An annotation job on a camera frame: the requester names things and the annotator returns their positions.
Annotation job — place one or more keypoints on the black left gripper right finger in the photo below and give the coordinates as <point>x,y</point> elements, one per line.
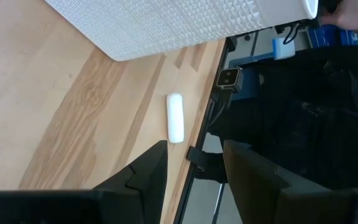
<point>259,193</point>

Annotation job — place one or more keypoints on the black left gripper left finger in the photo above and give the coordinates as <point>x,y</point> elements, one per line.
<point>149,180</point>

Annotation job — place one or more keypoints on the white woven plastic basket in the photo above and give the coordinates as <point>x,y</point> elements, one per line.
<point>182,25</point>

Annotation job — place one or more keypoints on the white wrapped gauze roll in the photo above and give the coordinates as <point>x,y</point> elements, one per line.
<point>175,118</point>

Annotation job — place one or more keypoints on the person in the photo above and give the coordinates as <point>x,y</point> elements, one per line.
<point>306,118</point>

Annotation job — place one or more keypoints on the white and blue small box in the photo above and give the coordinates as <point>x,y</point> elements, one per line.
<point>283,48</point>

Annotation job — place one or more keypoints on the blue storage box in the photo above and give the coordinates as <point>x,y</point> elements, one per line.
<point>325,35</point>

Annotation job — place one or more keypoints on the person's hand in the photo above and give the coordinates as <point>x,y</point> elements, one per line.
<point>350,17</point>

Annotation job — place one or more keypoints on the black table clamp bracket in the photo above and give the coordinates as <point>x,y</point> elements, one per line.
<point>207,163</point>

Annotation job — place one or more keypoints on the black table-level camera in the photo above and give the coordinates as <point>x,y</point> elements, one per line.
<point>228,78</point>

